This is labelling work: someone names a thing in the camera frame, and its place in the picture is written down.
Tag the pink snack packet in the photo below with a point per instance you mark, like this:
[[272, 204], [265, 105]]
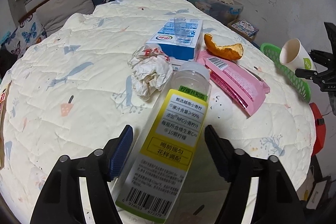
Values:
[[239, 82]]

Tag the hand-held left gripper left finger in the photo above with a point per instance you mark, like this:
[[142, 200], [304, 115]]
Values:
[[120, 155]]

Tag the grey pillow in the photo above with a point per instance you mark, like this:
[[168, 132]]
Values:
[[65, 8]]

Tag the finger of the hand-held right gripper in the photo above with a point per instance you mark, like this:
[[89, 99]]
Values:
[[309, 74], [332, 35]]

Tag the small printed cardboard box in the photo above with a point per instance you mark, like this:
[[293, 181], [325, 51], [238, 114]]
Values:
[[244, 28]]

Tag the cartoon printed paper bag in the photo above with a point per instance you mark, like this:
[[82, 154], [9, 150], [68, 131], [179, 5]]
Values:
[[3, 113]]

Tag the white paper cup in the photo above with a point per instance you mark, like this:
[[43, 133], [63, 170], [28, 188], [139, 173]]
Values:
[[296, 56]]

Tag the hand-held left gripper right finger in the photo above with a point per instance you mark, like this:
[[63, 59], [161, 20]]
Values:
[[219, 158]]

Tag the orange peel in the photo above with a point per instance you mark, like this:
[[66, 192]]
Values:
[[223, 52]]

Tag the clear bottle with yellow label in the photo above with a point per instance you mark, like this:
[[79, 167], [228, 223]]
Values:
[[170, 134]]

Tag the green plastic basket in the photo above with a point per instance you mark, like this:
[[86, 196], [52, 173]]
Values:
[[299, 82]]

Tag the clear plastic storage box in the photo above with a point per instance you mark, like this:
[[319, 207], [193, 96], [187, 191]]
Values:
[[215, 7]]

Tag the crumpled white paper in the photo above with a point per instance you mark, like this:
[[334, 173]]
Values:
[[149, 74]]

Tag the blue and white milk carton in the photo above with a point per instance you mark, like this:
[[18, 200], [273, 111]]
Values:
[[170, 43]]

